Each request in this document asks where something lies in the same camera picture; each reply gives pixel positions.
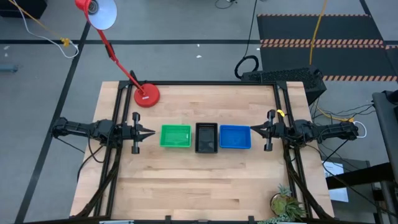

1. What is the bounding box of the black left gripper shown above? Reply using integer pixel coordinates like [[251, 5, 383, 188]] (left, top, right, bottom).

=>
[[120, 112, 156, 155]]

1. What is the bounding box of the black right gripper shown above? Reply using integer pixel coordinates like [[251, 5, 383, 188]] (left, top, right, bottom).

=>
[[250, 109, 287, 152]]

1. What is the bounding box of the black plastic basket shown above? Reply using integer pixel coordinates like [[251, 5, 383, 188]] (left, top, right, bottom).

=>
[[195, 122, 219, 154], [195, 123, 218, 154]]

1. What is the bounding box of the red desk lamp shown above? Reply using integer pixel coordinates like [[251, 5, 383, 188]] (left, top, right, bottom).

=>
[[74, 0, 161, 108]]

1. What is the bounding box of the potted succulent plant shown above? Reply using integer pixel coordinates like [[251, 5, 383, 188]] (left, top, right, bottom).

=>
[[269, 184, 307, 222]]

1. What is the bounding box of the green artificial plant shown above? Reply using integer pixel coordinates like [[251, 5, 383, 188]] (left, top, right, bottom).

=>
[[257, 217, 289, 224]]

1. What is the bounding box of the white paper sheet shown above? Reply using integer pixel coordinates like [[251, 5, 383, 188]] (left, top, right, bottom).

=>
[[322, 160, 349, 203]]

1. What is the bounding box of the black metal beam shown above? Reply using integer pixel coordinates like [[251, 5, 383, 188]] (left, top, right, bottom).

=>
[[326, 161, 398, 190]]

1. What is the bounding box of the black striped floor mat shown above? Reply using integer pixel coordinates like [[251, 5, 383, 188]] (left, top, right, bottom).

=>
[[256, 13, 398, 83]]

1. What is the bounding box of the black cabinet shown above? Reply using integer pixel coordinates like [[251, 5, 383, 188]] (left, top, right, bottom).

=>
[[0, 0, 48, 19]]

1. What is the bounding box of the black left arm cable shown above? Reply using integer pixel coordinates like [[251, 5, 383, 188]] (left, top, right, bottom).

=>
[[88, 132, 108, 164]]

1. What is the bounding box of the thin black floor cable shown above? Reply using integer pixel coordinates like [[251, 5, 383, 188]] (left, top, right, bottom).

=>
[[76, 144, 105, 183]]

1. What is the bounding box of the black coiled floor cable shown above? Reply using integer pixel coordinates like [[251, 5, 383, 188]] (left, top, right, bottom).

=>
[[234, 0, 261, 80]]

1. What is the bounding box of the short white cable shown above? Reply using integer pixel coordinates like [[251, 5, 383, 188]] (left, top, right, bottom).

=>
[[353, 120, 368, 139]]

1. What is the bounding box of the thick yellow cable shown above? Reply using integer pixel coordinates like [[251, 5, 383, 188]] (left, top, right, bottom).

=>
[[308, 0, 328, 65]]

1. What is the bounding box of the thin black cable loop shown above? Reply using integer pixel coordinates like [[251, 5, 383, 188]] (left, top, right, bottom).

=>
[[214, 0, 239, 10]]

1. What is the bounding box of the white floor cable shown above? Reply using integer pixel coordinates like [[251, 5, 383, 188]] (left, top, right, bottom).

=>
[[12, 0, 80, 59]]

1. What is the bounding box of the thin yellow cord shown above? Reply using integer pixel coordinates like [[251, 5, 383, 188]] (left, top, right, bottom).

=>
[[7, 0, 71, 48]]

